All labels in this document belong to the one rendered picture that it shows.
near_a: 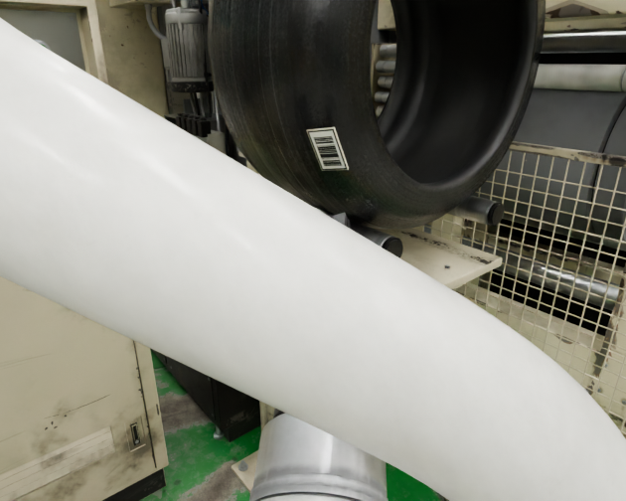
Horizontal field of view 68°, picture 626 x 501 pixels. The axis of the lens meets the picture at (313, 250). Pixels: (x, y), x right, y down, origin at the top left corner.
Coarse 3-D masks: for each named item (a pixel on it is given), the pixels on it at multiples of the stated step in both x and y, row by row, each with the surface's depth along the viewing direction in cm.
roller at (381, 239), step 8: (352, 224) 72; (360, 224) 72; (360, 232) 70; (368, 232) 69; (376, 232) 69; (376, 240) 67; (384, 240) 66; (392, 240) 66; (384, 248) 66; (392, 248) 66; (400, 248) 68
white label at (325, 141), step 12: (312, 132) 57; (324, 132) 56; (336, 132) 56; (312, 144) 58; (324, 144) 57; (336, 144) 57; (324, 156) 59; (336, 156) 58; (324, 168) 60; (336, 168) 59; (348, 168) 59
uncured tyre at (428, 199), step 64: (256, 0) 56; (320, 0) 51; (448, 0) 92; (512, 0) 83; (256, 64) 58; (320, 64) 53; (448, 64) 97; (512, 64) 87; (256, 128) 65; (384, 128) 99; (448, 128) 96; (512, 128) 81; (320, 192) 66; (384, 192) 65; (448, 192) 74
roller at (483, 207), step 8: (472, 200) 85; (480, 200) 85; (488, 200) 84; (456, 208) 87; (464, 208) 86; (472, 208) 85; (480, 208) 84; (488, 208) 83; (496, 208) 82; (464, 216) 87; (472, 216) 85; (480, 216) 84; (488, 216) 82; (496, 216) 83; (488, 224) 84; (496, 224) 84
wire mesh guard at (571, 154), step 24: (528, 144) 94; (480, 192) 106; (504, 192) 101; (528, 216) 99; (552, 240) 96; (504, 288) 108; (528, 288) 103; (576, 288) 94; (504, 312) 109; (600, 312) 92; (576, 336) 97; (624, 360) 90; (624, 432) 94
